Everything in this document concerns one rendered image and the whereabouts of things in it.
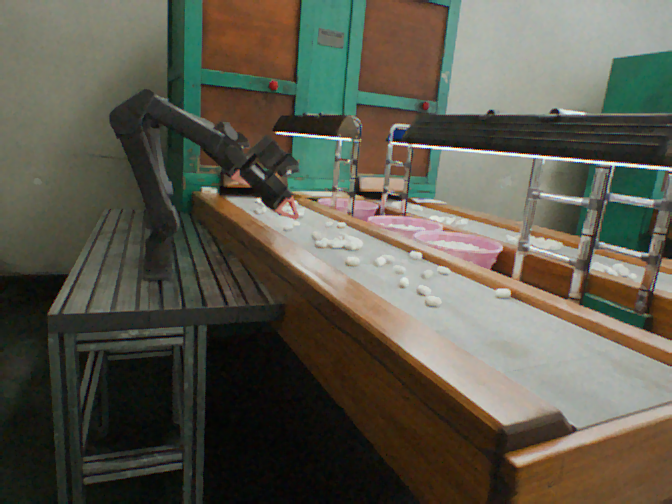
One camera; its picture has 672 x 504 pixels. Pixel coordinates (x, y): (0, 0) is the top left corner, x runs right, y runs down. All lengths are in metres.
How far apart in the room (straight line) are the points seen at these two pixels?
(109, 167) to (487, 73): 2.69
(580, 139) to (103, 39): 2.68
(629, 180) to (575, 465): 3.46
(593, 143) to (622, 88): 3.35
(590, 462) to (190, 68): 1.92
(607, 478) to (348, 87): 2.01
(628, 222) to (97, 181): 3.55
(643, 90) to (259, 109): 2.77
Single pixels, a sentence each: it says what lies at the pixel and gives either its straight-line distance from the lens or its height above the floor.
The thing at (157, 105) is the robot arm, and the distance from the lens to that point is 1.23.
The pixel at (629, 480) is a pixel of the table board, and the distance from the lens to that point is 0.75.
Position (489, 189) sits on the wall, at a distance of 3.98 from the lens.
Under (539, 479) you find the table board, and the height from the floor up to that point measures 0.71.
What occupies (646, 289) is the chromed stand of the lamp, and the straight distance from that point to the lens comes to 1.26.
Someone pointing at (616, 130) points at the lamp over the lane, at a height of 1.09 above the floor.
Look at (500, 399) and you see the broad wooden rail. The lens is 0.60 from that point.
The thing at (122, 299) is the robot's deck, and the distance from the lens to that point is 1.10.
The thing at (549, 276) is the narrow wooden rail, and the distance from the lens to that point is 1.43.
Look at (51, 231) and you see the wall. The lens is 3.19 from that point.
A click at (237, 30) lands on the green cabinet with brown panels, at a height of 1.44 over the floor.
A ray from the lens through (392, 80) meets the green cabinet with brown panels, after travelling 2.52.
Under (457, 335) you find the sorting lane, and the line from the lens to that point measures 0.82.
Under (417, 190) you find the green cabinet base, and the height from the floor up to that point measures 0.80.
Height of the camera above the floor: 1.04
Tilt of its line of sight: 14 degrees down
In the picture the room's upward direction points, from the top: 5 degrees clockwise
